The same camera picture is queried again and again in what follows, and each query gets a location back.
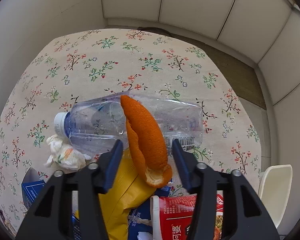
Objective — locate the green floor mat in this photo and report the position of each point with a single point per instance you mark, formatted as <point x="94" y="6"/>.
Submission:
<point x="241" y="77"/>

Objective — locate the white kitchen cabinets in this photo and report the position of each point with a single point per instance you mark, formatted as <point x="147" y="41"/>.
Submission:
<point x="265" y="31"/>

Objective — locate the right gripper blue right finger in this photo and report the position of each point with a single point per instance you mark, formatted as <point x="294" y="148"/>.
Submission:
<point x="184" y="164"/>

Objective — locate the floral tissue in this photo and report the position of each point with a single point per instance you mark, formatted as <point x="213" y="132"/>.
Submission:
<point x="65" y="155"/>

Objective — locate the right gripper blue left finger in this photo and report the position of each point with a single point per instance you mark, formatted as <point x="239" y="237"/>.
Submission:
<point x="110" y="164"/>

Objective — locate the red instant noodle bowl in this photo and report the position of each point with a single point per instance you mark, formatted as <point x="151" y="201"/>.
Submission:
<point x="171" y="217"/>

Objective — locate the white plastic trash bin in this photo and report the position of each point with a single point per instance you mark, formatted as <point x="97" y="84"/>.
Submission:
<point x="274" y="190"/>

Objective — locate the dark blue medicine box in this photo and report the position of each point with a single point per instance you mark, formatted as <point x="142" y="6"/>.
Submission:
<point x="31" y="187"/>

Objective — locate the yellow snack wrapper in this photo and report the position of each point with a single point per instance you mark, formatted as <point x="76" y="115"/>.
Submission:
<point x="129" y="191"/>

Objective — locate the blue biscuit box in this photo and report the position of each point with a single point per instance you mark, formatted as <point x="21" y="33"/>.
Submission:
<point x="144" y="221"/>

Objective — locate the orange peel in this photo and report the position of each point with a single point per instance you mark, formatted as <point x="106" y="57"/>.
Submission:
<point x="146" y="144"/>

